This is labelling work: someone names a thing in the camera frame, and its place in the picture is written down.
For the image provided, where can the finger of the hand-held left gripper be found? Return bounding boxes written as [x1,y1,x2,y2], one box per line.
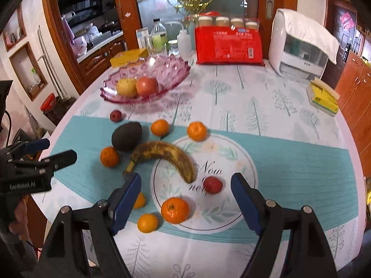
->
[17,138,50,157]
[38,150,78,177]

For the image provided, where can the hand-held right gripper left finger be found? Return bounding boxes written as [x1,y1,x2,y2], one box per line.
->
[38,172,142,278]

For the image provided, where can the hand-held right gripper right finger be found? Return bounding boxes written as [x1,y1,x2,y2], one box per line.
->
[230,172,338,278]

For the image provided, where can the orange tangerine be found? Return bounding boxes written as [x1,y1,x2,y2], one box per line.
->
[161,197,190,224]
[133,192,146,209]
[151,119,170,136]
[187,122,208,142]
[137,214,159,233]
[100,147,120,168]

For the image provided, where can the dark avocado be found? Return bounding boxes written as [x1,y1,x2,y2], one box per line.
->
[112,122,143,152]

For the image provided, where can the spotted ripe banana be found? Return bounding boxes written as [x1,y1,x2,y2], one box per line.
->
[123,141,197,183]

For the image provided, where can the pink glass fruit bowl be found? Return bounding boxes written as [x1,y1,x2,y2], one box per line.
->
[100,55,192,105]

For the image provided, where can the person's left hand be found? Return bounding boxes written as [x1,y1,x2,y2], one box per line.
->
[8,198,29,232]

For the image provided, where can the tree print tablecloth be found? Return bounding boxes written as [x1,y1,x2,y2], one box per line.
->
[30,55,367,278]

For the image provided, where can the red bucket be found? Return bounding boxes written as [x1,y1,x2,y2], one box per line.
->
[40,93,60,113]

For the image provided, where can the yellow pear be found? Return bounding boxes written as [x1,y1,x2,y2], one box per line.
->
[116,78,139,98]

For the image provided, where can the wooden kitchen cabinet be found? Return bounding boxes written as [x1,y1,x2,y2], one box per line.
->
[77,32,126,84]

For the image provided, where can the red apple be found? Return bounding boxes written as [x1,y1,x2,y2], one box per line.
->
[136,77,160,97]

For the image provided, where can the yellow flat box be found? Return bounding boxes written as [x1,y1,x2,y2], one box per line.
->
[109,49,149,68]

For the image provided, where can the yellow tissue pack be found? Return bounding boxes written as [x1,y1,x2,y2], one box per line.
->
[306,78,340,118]

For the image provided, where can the clear drinking glass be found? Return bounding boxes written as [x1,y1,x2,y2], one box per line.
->
[144,35,154,56]

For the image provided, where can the white carton box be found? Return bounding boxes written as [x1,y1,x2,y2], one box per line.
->
[136,28,150,50]

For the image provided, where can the white countertop appliance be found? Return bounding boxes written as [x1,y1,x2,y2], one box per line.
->
[268,9,329,85]

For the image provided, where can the wooden side cabinet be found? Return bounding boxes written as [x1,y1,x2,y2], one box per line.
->
[335,51,371,174]

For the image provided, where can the red plastic packet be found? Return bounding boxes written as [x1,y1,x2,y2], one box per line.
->
[194,25,265,66]

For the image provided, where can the clear plastic bottle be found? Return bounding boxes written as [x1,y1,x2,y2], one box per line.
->
[151,19,168,57]

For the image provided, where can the white squeeze bottle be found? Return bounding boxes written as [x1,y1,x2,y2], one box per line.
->
[165,21,192,58]

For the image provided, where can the white towel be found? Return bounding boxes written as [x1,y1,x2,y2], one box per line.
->
[278,8,339,64]

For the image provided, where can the dark wooden door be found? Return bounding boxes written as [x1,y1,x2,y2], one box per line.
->
[324,0,358,53]

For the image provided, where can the wooden door frame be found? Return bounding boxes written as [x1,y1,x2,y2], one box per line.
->
[110,0,143,53]

